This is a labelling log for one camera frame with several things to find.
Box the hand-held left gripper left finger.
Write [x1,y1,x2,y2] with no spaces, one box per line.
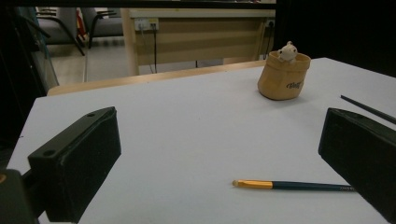
[27,105,122,224]

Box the teal brush with gold ferrule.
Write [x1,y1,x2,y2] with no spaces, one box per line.
[232,178,356,192]

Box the white hanging cable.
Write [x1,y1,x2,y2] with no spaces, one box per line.
[139,26,155,75]

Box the dark cabinet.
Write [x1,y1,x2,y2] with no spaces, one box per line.
[0,6,60,147]

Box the light wooden desk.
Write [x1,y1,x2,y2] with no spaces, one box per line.
[120,7,276,77]

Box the white table cover sheet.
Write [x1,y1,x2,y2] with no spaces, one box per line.
[6,56,396,224]

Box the tan pen holder cup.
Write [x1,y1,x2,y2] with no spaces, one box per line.
[257,50,312,101]

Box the white wall socket strip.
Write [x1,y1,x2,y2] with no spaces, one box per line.
[134,18,160,32]

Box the wooden table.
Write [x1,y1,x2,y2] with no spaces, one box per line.
[46,60,268,97]

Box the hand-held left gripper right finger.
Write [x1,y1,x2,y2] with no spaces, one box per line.
[318,107,396,224]

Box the small white toy figure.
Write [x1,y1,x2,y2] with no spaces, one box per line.
[276,40,299,64]

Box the thin black brush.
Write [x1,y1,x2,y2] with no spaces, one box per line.
[340,94,396,125]

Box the grey chair with black frame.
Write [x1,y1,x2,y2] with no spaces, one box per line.
[79,7,124,49]
[35,7,86,57]

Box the black hanging cable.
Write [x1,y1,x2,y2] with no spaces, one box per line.
[151,23,159,75]

